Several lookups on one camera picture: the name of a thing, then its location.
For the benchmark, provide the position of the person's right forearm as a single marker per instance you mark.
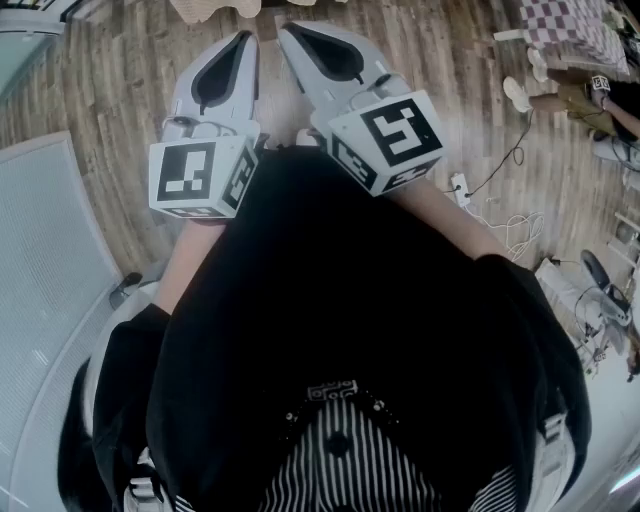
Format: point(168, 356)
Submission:
point(450, 215)

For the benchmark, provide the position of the black door stopper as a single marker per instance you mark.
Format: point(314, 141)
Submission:
point(125, 287)

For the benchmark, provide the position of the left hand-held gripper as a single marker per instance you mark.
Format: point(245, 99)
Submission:
point(187, 172)

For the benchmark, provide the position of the white mesh panel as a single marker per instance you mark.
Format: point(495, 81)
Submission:
point(45, 250)

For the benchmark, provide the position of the white power strip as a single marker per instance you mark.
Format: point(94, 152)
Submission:
point(460, 190)

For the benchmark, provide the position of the purple checkered cloth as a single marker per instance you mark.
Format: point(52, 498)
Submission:
point(560, 20)

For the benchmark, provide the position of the glass door with white frame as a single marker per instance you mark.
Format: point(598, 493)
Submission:
point(20, 55)

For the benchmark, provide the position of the person's black garment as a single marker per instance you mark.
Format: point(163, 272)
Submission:
point(325, 300)

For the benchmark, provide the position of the white plastic bag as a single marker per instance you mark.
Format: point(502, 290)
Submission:
point(560, 285)

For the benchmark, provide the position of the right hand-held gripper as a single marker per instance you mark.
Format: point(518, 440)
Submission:
point(395, 135)

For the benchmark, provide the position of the person's left forearm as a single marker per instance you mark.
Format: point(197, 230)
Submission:
point(192, 255)

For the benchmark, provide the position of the black grey device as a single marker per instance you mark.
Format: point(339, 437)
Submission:
point(597, 272)

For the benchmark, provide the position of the person's black white striped shirt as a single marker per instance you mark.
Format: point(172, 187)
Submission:
point(345, 475)

